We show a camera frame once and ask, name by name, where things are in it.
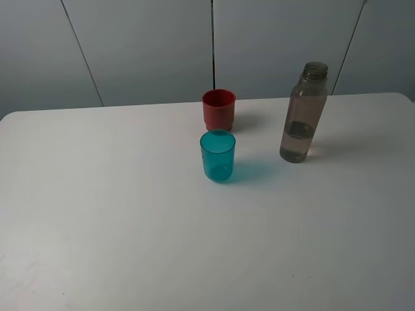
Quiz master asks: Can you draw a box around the teal transparent plastic cup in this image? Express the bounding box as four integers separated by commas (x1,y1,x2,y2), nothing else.
200,130,236,182

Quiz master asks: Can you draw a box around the smoky transparent water bottle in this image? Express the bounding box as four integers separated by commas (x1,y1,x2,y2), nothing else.
279,62,328,163

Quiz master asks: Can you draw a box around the red plastic cup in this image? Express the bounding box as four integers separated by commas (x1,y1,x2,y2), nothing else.
202,89,236,132

